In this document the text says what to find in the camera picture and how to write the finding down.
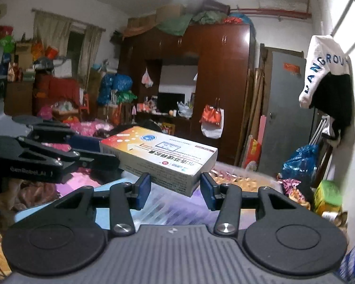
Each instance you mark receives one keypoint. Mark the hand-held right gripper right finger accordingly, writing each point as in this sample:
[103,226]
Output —
[207,191]

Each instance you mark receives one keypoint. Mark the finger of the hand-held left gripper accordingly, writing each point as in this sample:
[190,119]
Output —
[85,143]
[103,162]

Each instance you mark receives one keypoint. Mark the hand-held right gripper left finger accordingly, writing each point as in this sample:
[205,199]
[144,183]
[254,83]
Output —
[144,190]

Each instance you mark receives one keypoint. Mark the white orange medicine box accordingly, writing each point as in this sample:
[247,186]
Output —
[162,156]

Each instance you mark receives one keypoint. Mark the pink blanket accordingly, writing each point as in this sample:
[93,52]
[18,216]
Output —
[88,128]

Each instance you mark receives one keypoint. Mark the clear plastic storage box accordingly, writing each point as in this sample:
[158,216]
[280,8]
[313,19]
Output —
[171,210]

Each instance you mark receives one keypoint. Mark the clear box of wrapped candies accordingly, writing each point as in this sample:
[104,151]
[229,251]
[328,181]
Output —
[248,180]

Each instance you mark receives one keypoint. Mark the red cloth covered furniture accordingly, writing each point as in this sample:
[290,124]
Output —
[59,90]

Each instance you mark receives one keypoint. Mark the green plastic bag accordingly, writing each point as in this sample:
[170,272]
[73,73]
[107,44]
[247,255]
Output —
[126,97]

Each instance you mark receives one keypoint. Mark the large blue plastic bag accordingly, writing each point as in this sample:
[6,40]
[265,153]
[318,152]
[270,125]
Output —
[114,85]

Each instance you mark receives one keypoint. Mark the red and white plastic bag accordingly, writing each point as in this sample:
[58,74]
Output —
[211,121]

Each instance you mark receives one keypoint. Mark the small white pink plastic bag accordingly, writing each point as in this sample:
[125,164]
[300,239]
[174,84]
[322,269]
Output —
[147,78]

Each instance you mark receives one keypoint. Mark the black television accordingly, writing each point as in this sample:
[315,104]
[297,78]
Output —
[171,103]

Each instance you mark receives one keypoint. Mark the blue patterned plastic bag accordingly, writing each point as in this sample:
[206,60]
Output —
[300,162]

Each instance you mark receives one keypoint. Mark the grey metal door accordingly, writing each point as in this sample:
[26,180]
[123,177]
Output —
[290,118]

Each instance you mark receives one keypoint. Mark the beige curtain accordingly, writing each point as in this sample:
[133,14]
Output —
[48,32]

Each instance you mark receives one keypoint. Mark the brown wooden wardrobe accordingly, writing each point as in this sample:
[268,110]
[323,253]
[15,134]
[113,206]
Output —
[219,74]

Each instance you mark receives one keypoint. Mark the green cardboard box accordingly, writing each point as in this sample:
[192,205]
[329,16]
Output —
[328,195]

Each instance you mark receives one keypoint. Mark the metal can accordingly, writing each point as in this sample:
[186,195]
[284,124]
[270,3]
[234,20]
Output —
[334,219]

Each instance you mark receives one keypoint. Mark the brown cardboard box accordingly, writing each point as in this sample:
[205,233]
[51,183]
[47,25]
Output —
[140,20]

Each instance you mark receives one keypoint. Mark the green cloth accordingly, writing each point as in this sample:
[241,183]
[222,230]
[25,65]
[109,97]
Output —
[180,22]

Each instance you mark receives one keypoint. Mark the black garment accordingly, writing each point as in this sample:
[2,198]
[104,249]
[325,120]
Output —
[337,103]

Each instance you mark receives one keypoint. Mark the white printed garment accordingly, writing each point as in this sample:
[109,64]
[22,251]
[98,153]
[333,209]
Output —
[319,62]

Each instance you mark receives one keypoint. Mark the red ceiling pipe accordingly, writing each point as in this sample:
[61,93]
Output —
[281,14]

